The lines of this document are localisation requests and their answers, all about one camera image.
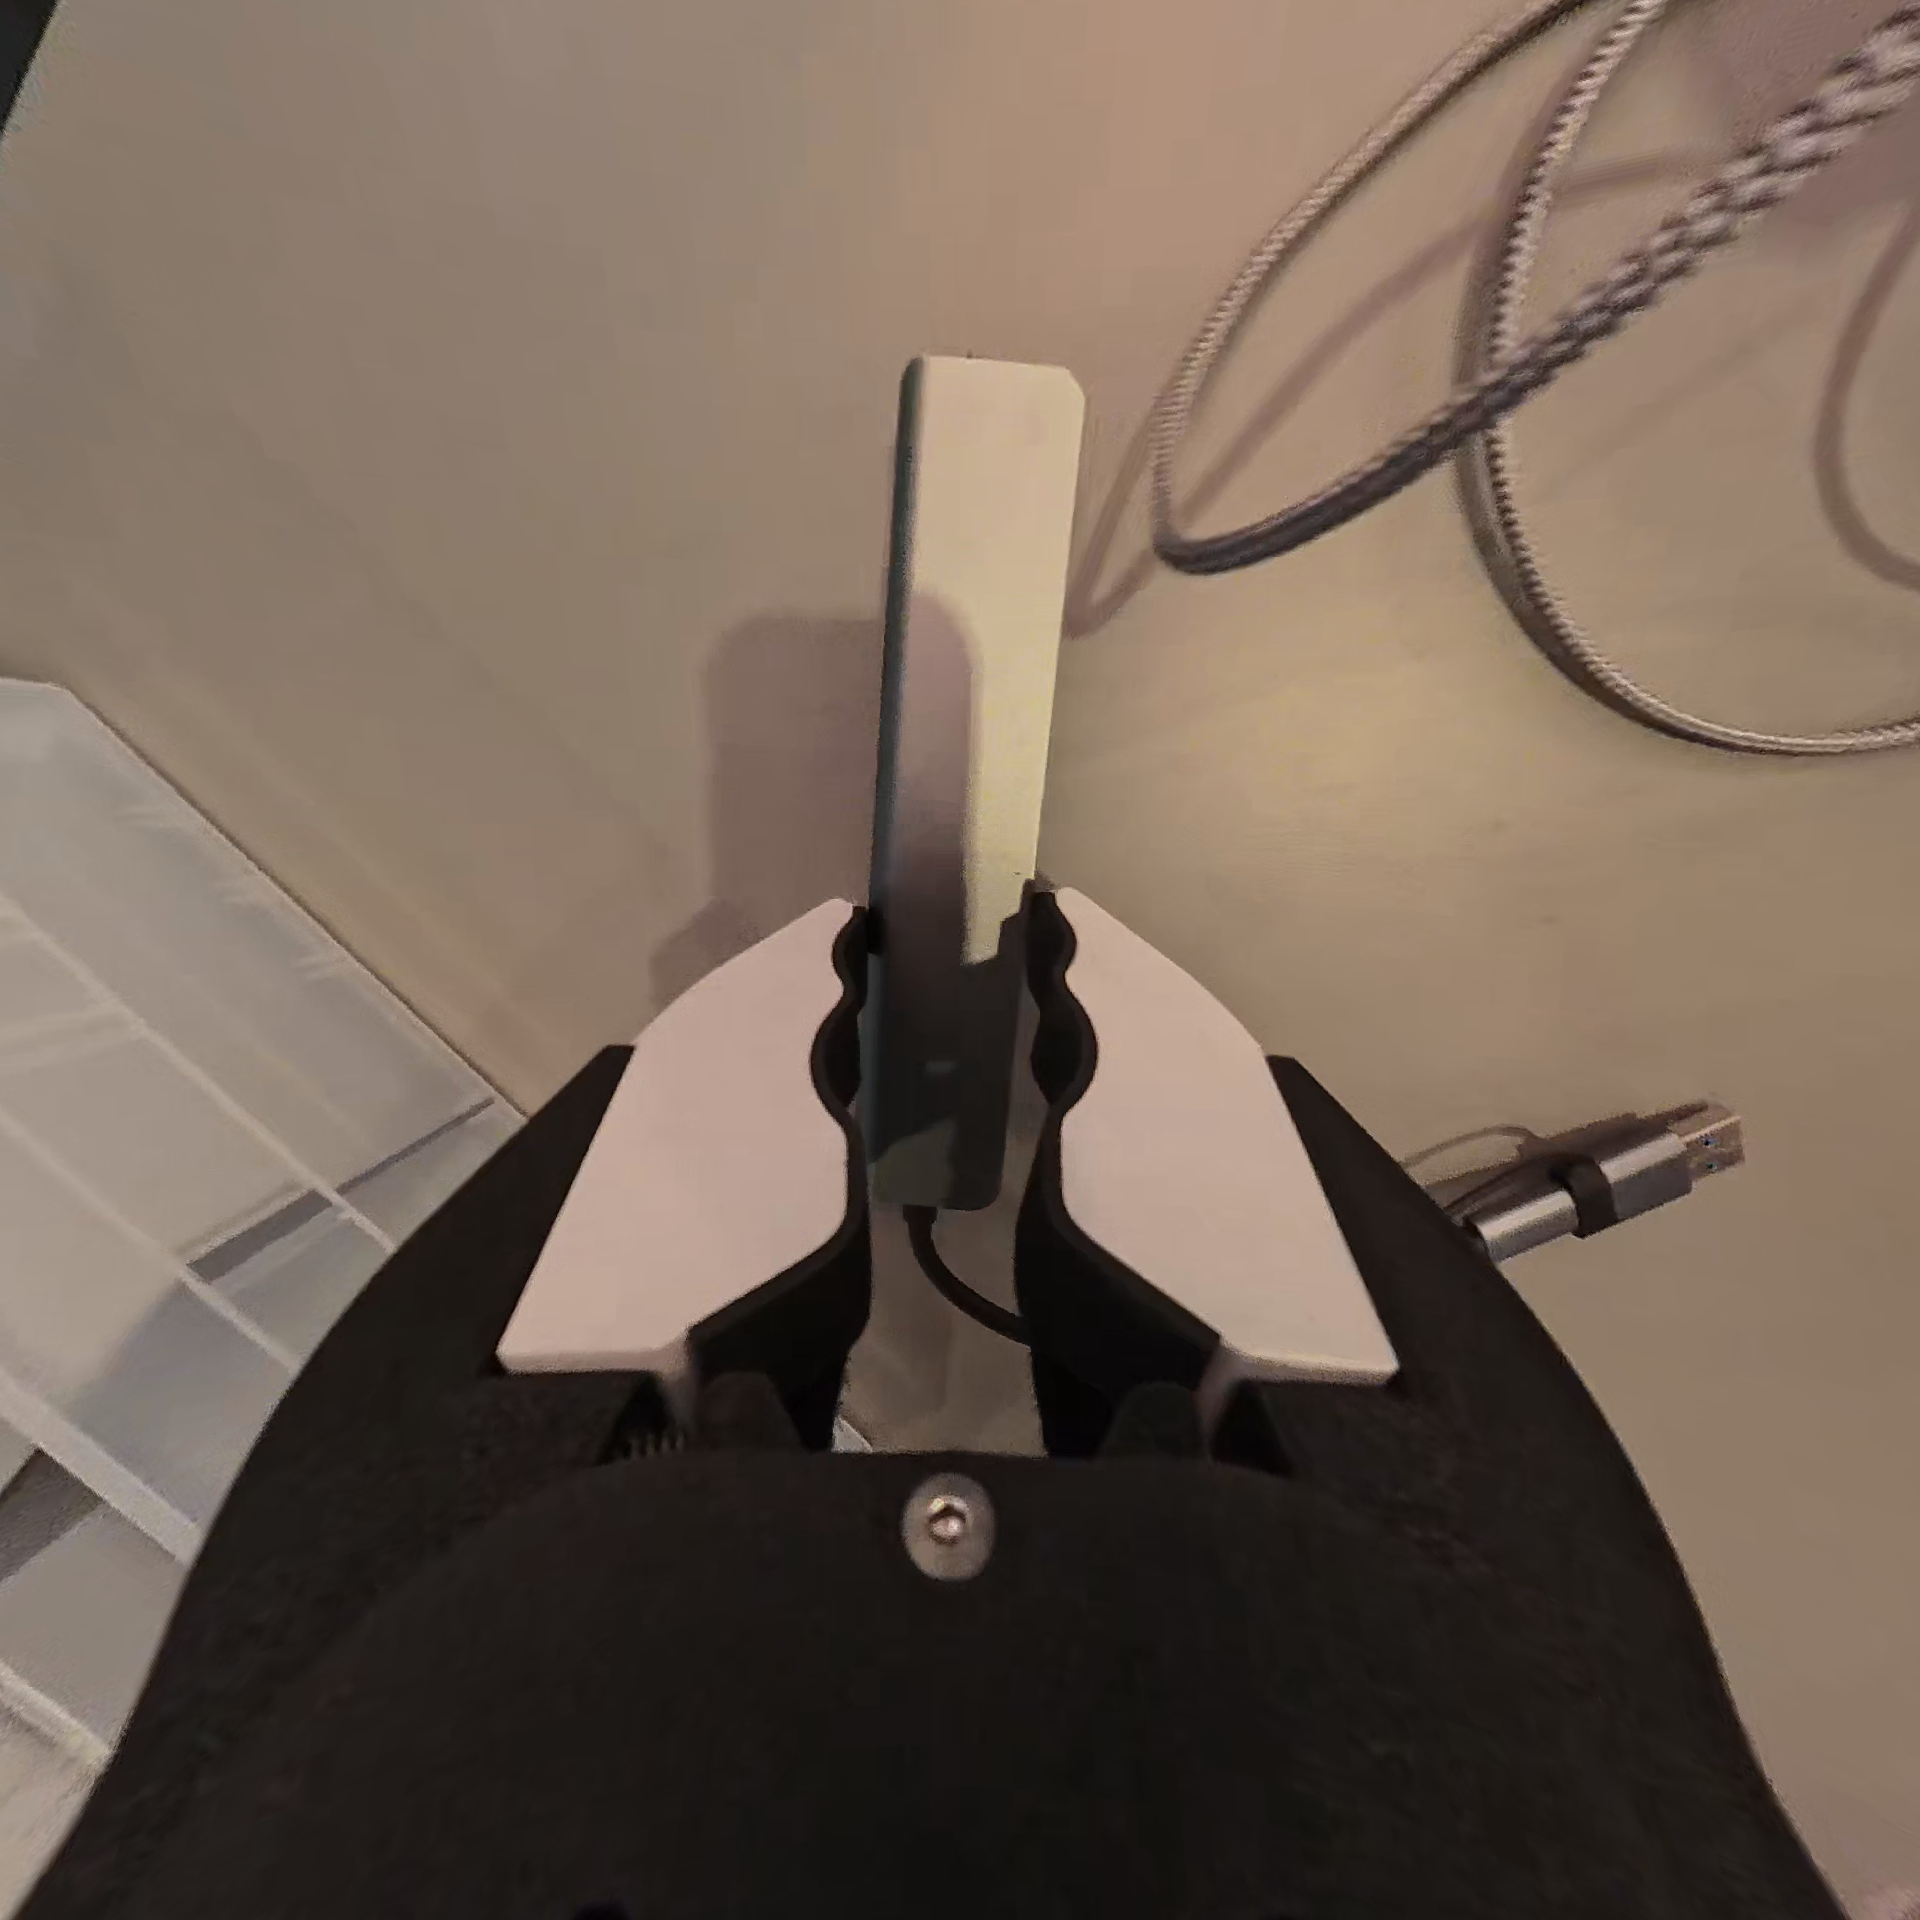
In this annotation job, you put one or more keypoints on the silver usb hub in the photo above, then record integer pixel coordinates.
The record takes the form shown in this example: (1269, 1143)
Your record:
(985, 600)

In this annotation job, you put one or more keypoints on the silver usb plug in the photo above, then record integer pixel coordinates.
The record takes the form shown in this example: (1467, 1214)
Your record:
(1621, 1178)

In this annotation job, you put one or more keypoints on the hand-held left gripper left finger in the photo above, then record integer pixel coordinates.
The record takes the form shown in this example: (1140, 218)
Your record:
(675, 1185)

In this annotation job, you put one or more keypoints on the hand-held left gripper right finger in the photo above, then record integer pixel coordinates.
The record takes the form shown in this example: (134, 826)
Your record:
(1201, 1185)

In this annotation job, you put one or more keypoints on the translucent plastic organiser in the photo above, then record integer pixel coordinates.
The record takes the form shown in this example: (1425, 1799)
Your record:
(149, 974)

